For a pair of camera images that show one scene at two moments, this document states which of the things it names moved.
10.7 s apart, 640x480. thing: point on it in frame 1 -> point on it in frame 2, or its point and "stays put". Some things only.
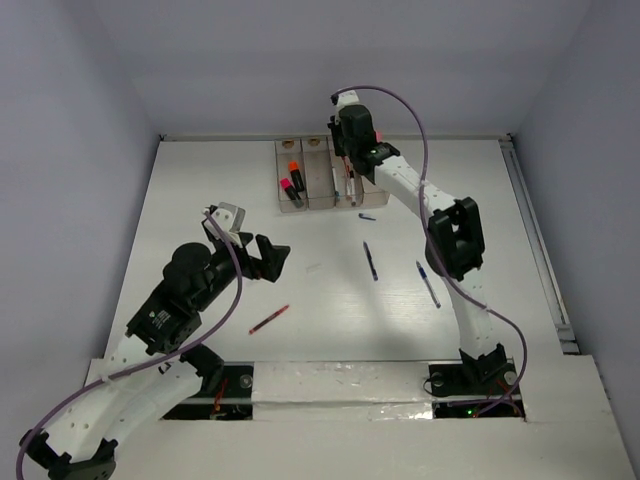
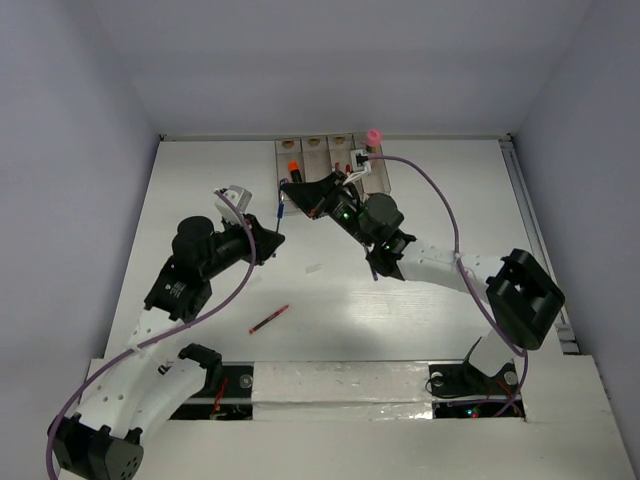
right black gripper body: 343,145 -> 345,209
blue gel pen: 423,275 -> 280,210
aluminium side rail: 566,335 stays put
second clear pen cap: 311,268 stays put
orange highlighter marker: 294,169 stays put
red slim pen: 251,330 stays put
